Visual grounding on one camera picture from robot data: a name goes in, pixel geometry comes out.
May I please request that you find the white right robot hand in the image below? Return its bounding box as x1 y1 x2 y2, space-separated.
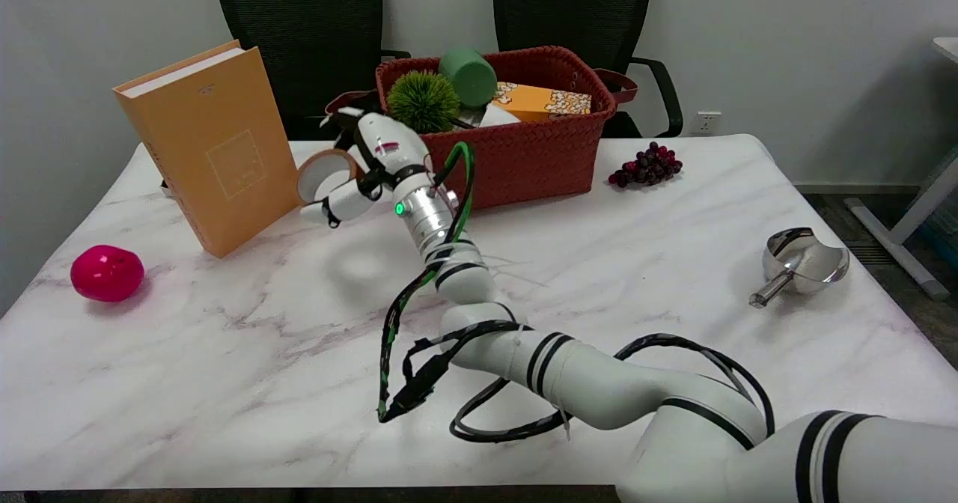
300 110 433 228

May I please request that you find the yellow tape roll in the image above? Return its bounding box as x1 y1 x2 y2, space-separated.
296 149 365 206

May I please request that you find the red woven basket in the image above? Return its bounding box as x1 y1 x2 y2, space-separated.
326 46 638 210

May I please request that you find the green spiky ball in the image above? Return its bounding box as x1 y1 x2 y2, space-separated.
386 70 461 135

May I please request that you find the green cylindrical cup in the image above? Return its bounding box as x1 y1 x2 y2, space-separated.
439 48 498 109

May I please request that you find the black mesh office chair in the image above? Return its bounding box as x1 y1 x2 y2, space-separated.
492 0 684 138
210 0 412 141

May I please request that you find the orange popcorn box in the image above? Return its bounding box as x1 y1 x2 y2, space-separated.
490 82 592 123

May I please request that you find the orange hardcover book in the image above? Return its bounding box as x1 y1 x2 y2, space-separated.
113 40 304 259

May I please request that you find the purple grape bunch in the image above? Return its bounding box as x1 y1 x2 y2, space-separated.
608 141 683 189

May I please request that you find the pink egg-shaped toy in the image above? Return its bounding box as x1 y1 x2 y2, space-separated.
70 245 145 303

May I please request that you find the metal scoop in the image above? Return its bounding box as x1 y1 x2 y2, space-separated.
749 227 850 309

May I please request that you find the green black braided cable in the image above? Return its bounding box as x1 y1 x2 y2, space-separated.
376 141 477 424

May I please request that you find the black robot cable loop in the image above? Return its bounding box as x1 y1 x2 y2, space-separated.
450 333 775 444

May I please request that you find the white desk frame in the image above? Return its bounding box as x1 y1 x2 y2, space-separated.
844 37 958 300

